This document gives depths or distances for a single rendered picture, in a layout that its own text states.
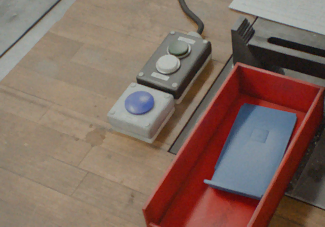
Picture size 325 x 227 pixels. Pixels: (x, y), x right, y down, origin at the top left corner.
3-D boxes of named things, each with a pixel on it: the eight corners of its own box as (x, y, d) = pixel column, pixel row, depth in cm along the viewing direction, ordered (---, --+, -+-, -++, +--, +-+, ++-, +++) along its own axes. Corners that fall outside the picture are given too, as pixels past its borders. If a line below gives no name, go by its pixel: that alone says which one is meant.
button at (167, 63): (155, 75, 93) (153, 65, 92) (165, 62, 95) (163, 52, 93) (173, 81, 92) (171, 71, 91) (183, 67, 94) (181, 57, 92)
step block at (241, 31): (233, 76, 94) (230, 28, 87) (242, 62, 95) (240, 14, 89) (276, 88, 91) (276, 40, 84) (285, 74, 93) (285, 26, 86)
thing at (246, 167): (205, 195, 80) (203, 181, 78) (244, 104, 89) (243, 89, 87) (261, 211, 78) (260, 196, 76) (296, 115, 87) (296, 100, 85)
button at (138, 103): (121, 116, 89) (118, 106, 88) (136, 96, 91) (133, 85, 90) (146, 125, 87) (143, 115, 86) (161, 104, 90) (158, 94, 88)
